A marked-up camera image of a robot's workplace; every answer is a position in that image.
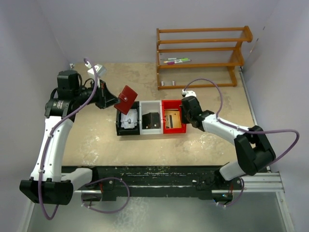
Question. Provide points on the gold cards pile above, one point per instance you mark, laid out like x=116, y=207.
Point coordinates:
x=172, y=119

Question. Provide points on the white plastic bin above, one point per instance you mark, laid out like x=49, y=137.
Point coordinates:
x=147, y=107

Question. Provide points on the silver cards pile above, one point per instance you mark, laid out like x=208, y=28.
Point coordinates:
x=129, y=121

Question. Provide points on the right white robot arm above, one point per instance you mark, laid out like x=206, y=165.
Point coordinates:
x=253, y=148

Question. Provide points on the red leather card holder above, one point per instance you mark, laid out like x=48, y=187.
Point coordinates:
x=126, y=99

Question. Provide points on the wooden rack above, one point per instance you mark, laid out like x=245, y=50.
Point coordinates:
x=206, y=47

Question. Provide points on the purple marker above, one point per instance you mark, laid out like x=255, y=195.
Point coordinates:
x=178, y=61

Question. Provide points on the green marker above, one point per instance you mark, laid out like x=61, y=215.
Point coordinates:
x=175, y=59

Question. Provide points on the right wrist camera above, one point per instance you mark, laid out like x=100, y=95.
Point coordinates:
x=188, y=93

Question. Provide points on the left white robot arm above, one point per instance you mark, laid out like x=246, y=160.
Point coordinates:
x=46, y=184

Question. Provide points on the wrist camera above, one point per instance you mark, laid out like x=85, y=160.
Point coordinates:
x=100, y=70
x=188, y=93

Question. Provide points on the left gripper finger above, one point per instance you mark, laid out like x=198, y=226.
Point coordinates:
x=110, y=100
x=106, y=93

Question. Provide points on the black cards pile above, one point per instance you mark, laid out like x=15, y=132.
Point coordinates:
x=151, y=121

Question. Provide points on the black plastic bin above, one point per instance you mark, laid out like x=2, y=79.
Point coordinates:
x=121, y=131

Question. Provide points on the aluminium frame rail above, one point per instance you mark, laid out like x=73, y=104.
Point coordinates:
x=261, y=182

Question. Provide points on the red plastic bin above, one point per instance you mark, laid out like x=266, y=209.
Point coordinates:
x=172, y=105

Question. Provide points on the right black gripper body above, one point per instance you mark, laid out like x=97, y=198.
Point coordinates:
x=186, y=116

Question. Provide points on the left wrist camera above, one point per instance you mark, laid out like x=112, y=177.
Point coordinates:
x=100, y=70

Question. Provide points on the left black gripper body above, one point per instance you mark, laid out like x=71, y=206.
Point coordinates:
x=98, y=97

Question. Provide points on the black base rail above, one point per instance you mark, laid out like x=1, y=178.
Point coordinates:
x=202, y=182

